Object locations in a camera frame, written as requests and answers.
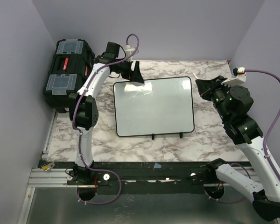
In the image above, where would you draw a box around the aluminium extrusion frame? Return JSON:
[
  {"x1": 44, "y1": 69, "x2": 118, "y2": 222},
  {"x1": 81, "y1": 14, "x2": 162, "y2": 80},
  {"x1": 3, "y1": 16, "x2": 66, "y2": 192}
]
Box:
[{"x1": 16, "y1": 109, "x2": 75, "y2": 224}]

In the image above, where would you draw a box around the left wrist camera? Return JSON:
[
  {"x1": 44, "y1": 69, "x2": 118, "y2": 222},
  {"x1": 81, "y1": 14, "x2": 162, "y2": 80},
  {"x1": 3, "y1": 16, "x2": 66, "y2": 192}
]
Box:
[{"x1": 125, "y1": 44, "x2": 139, "y2": 62}]

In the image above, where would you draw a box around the black plastic toolbox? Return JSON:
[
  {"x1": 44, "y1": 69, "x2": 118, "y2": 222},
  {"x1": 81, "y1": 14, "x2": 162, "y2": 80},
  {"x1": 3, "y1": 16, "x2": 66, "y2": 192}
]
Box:
[{"x1": 42, "y1": 39, "x2": 95, "y2": 113}]

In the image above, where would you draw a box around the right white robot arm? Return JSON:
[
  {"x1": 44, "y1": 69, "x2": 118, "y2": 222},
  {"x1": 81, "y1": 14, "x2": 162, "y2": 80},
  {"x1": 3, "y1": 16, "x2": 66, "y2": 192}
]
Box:
[{"x1": 196, "y1": 76, "x2": 280, "y2": 221}]

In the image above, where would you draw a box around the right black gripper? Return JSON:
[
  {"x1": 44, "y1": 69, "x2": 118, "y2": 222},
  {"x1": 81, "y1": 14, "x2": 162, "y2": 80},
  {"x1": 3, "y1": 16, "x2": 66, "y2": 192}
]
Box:
[{"x1": 196, "y1": 75, "x2": 232, "y2": 121}]

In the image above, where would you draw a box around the blue tape piece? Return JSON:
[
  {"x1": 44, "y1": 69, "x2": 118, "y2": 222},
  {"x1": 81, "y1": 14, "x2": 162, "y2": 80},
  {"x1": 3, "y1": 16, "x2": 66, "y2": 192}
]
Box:
[{"x1": 154, "y1": 163, "x2": 162, "y2": 169}]

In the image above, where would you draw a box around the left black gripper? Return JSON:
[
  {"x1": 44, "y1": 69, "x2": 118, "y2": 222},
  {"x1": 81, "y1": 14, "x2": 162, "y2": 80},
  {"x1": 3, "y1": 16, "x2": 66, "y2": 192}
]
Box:
[{"x1": 113, "y1": 59, "x2": 144, "y2": 83}]

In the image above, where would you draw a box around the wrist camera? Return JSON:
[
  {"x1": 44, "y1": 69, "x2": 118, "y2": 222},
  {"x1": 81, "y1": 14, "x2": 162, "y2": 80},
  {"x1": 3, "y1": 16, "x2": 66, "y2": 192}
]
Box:
[
  {"x1": 125, "y1": 44, "x2": 139, "y2": 62},
  {"x1": 222, "y1": 67, "x2": 246, "y2": 86}
]

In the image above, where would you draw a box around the black framed whiteboard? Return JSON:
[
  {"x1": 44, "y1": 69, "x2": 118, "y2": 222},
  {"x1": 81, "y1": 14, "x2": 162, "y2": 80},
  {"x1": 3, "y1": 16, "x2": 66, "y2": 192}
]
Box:
[{"x1": 113, "y1": 77, "x2": 195, "y2": 138}]

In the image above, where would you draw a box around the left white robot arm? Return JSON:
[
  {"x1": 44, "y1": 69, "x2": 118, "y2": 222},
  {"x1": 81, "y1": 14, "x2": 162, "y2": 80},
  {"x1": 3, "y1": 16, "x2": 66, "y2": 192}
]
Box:
[{"x1": 69, "y1": 42, "x2": 144, "y2": 184}]

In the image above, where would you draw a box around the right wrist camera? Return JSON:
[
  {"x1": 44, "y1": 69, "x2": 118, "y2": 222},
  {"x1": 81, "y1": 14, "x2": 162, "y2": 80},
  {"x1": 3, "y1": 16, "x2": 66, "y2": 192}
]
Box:
[{"x1": 222, "y1": 67, "x2": 246, "y2": 86}]

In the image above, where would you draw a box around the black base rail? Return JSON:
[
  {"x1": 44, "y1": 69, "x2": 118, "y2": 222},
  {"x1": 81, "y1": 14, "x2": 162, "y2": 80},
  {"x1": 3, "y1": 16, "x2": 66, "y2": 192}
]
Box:
[{"x1": 38, "y1": 160, "x2": 255, "y2": 195}]

